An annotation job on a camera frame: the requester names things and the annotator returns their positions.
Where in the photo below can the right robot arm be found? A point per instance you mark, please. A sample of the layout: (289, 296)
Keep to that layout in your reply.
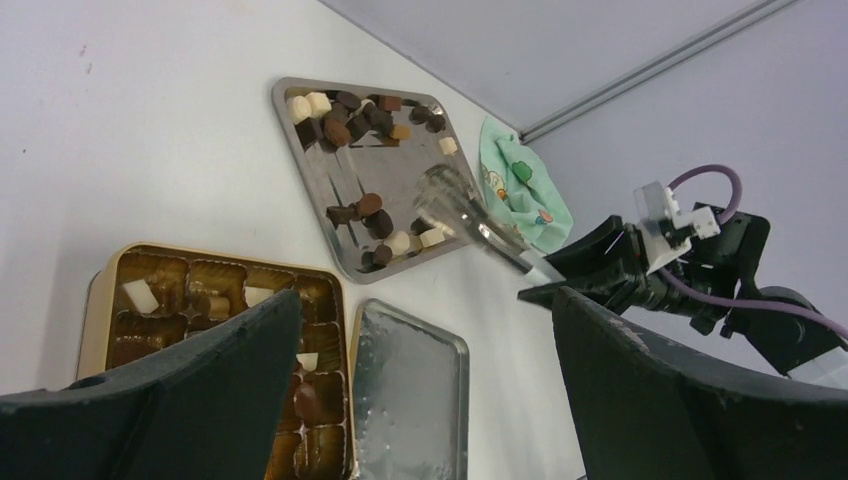
(712, 285)

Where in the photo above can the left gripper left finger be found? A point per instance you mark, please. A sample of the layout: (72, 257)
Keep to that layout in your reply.
(207, 407)

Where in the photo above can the silver box lid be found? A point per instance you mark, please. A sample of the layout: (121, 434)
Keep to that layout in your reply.
(411, 382)

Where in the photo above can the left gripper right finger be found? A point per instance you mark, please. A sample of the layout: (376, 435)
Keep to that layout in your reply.
(646, 407)

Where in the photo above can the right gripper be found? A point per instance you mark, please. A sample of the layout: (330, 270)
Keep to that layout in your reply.
(616, 248)

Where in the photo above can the steel tray with chocolates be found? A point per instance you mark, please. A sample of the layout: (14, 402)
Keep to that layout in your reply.
(338, 176)

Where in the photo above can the gold chocolate box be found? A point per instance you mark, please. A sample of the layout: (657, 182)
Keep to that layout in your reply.
(150, 296)

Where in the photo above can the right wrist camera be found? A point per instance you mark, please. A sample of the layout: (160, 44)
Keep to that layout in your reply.
(666, 230)

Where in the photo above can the metal serving tongs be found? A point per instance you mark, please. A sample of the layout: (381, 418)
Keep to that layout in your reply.
(446, 199)

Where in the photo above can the green printed cloth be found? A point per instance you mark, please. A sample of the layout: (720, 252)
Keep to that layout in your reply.
(518, 190)

